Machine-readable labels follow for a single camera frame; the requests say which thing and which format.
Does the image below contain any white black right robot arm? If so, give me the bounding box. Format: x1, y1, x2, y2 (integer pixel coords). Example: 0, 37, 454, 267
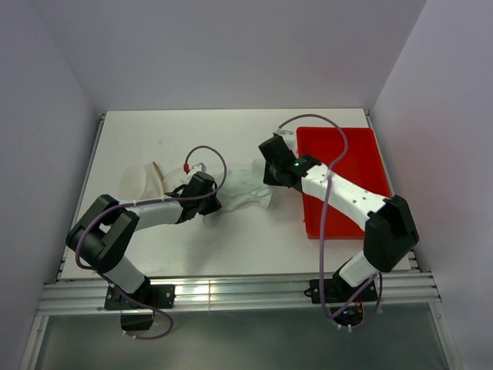
259, 134, 419, 302

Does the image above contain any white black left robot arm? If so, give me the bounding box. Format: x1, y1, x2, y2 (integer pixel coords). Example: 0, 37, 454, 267
65, 171, 221, 308

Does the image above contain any red plastic tray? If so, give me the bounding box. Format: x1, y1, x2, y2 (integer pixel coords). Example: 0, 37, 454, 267
297, 127, 391, 240

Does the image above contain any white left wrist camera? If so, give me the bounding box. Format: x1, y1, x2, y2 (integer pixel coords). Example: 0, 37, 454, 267
183, 162, 206, 177

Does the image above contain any aluminium mounting rail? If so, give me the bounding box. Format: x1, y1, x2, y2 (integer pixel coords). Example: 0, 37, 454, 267
36, 270, 441, 316

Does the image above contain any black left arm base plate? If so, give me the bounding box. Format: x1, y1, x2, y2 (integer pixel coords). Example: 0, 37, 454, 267
104, 283, 175, 332

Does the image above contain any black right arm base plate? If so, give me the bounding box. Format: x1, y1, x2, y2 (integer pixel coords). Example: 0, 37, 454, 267
304, 278, 377, 304

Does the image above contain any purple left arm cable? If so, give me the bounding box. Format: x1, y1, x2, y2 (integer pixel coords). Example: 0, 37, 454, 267
75, 145, 228, 341

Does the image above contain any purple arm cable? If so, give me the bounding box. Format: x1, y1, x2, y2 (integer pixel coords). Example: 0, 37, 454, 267
75, 145, 228, 341
277, 114, 384, 332

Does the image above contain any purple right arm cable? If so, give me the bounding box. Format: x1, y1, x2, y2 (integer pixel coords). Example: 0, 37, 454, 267
277, 114, 384, 332

